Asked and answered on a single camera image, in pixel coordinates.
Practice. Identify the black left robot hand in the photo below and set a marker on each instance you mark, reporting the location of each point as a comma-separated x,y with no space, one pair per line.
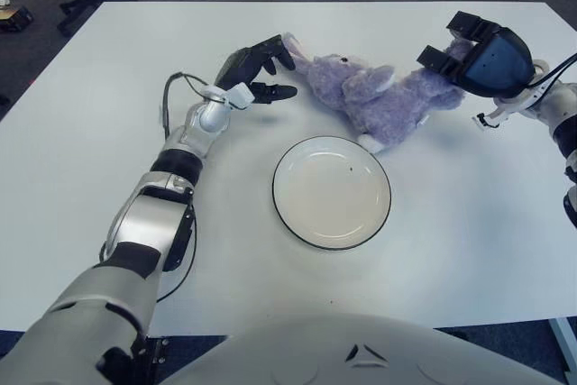
241,67

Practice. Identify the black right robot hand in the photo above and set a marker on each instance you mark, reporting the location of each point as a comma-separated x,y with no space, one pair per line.
500,65

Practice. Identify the purple plush rabbit doll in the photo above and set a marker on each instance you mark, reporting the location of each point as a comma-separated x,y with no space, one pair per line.
383,101

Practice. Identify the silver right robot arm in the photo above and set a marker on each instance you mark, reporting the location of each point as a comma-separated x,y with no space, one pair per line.
559,101

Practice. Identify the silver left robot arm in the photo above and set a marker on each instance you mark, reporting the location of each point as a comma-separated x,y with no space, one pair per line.
149,218

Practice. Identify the white plate black rim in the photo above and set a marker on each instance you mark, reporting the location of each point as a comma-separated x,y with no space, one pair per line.
331,193

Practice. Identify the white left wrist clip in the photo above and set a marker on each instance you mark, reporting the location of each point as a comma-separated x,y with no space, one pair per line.
241,95

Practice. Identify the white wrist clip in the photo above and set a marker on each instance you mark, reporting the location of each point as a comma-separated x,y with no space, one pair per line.
241,95
496,112

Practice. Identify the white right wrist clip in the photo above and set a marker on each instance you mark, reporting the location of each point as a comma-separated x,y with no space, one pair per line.
496,112

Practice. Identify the yellow black box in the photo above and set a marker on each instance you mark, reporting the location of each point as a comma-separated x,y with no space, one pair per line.
15,20

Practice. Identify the grey metal table leg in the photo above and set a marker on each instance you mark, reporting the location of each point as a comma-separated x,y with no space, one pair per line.
565,333

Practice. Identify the silver robot torso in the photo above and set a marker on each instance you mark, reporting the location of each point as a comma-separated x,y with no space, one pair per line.
360,358

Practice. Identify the black metal waist bracket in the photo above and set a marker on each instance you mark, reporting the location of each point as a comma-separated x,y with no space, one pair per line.
155,353

